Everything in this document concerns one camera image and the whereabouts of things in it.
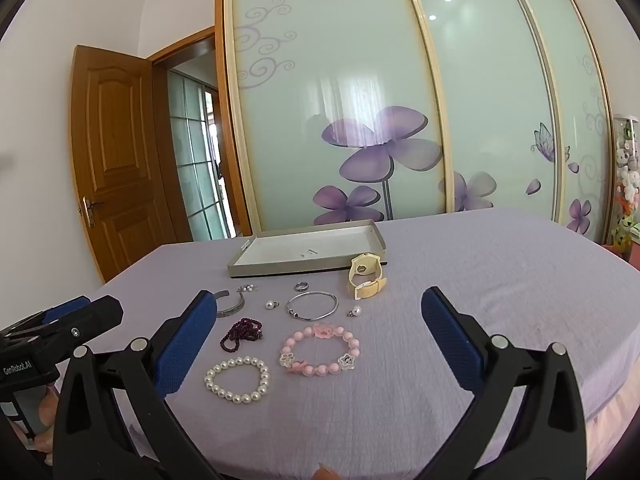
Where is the thin silver bangle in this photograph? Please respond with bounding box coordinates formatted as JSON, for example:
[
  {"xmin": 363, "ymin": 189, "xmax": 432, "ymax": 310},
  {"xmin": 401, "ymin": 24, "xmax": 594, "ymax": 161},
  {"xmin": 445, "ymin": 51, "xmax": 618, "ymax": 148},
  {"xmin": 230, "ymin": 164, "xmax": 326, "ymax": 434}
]
[{"xmin": 286, "ymin": 291, "xmax": 339, "ymax": 320}]

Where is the wooden panel door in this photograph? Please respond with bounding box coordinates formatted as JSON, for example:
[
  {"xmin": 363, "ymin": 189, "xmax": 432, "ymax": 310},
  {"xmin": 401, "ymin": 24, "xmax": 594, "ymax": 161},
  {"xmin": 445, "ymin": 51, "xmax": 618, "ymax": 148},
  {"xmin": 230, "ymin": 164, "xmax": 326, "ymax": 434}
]
[{"xmin": 70, "ymin": 45, "xmax": 178, "ymax": 283}]

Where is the white pearl bracelet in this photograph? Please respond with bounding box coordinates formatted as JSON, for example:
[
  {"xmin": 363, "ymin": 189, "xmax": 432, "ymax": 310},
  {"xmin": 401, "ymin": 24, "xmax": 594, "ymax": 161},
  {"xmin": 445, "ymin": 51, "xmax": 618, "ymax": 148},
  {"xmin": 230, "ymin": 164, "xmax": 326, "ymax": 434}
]
[{"xmin": 203, "ymin": 356, "xmax": 271, "ymax": 405}]

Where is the dark red bead bracelet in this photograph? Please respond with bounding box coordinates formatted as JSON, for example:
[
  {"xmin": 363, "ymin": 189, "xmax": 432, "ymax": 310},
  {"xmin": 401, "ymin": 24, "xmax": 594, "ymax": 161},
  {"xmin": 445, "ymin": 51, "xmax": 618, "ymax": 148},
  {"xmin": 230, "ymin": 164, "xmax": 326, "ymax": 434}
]
[{"xmin": 220, "ymin": 317, "xmax": 264, "ymax": 354}]

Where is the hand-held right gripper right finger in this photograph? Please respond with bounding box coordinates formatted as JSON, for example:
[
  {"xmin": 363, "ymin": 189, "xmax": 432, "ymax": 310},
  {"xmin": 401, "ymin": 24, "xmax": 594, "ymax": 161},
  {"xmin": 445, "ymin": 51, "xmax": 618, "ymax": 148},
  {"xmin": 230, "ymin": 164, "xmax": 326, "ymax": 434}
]
[{"xmin": 421, "ymin": 286, "xmax": 587, "ymax": 480}]

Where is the person's left hand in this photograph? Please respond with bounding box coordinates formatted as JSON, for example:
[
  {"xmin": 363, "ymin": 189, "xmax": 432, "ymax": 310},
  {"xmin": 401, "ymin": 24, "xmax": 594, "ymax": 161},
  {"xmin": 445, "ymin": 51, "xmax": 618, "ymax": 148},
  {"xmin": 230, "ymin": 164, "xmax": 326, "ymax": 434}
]
[{"xmin": 10, "ymin": 387, "xmax": 58, "ymax": 468}]

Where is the brown wooden door frame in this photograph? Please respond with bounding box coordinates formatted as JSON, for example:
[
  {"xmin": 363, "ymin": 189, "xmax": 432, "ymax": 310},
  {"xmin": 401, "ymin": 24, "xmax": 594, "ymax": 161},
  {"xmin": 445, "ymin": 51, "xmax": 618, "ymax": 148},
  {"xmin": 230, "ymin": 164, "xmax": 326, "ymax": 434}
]
[{"xmin": 150, "ymin": 26, "xmax": 253, "ymax": 243}]

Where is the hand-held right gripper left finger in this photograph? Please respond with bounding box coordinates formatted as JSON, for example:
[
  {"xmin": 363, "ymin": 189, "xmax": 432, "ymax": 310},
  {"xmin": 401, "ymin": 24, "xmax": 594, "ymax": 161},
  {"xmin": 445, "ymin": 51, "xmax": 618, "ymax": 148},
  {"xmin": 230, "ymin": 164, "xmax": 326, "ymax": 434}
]
[{"xmin": 52, "ymin": 290, "xmax": 221, "ymax": 480}]

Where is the wide silver cuff bracelet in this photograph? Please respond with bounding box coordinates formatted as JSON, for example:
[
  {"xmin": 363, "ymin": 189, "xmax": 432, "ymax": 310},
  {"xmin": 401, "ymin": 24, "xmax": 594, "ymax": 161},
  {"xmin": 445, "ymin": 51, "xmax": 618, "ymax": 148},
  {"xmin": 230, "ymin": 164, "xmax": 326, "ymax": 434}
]
[{"xmin": 202, "ymin": 289, "xmax": 246, "ymax": 318}]

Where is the grid glass partition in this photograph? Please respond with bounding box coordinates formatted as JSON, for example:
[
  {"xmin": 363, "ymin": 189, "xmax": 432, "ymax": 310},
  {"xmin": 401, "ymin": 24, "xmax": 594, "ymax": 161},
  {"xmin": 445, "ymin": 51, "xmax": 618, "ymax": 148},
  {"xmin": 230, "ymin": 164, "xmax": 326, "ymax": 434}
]
[{"xmin": 167, "ymin": 70, "xmax": 236, "ymax": 242}]

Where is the brass door handle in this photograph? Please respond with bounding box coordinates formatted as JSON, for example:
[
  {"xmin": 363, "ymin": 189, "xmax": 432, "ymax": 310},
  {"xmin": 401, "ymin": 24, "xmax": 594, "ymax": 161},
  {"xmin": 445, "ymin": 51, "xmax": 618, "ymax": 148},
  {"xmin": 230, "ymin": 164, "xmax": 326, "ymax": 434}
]
[{"xmin": 78, "ymin": 197, "xmax": 103, "ymax": 227}]

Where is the pink bead flower bracelet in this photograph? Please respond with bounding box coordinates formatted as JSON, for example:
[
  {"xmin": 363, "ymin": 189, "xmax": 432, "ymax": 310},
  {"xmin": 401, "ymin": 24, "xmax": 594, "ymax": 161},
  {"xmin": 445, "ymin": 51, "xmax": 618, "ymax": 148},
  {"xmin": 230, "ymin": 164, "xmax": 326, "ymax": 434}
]
[{"xmin": 280, "ymin": 324, "xmax": 361, "ymax": 376}]

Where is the clear tube of plush toys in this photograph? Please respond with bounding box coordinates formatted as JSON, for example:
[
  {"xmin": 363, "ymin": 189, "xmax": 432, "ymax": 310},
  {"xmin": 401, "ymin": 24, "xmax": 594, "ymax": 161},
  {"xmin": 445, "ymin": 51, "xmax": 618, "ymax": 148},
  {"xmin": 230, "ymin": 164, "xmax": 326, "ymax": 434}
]
[{"xmin": 612, "ymin": 115, "xmax": 640, "ymax": 257}]

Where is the floral glass sliding wardrobe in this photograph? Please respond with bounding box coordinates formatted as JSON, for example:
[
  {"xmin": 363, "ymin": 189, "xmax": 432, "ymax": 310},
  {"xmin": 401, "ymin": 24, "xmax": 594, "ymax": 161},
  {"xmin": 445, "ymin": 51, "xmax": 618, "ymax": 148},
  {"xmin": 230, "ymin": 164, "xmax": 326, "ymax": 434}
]
[{"xmin": 215, "ymin": 0, "xmax": 618, "ymax": 246}]

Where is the grey cardboard box tray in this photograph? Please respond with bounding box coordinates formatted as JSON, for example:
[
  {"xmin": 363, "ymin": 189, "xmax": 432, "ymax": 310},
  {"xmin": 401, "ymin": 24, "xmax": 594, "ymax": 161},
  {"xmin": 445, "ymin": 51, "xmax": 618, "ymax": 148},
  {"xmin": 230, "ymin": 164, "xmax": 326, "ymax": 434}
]
[{"xmin": 227, "ymin": 219, "xmax": 388, "ymax": 278}]

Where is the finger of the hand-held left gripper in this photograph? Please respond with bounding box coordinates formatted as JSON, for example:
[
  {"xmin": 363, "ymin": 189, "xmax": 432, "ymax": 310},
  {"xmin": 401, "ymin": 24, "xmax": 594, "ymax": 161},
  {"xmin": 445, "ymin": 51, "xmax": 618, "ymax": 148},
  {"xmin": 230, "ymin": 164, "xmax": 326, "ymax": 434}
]
[
  {"xmin": 30, "ymin": 295, "xmax": 125, "ymax": 362},
  {"xmin": 0, "ymin": 296, "xmax": 92, "ymax": 339}
]

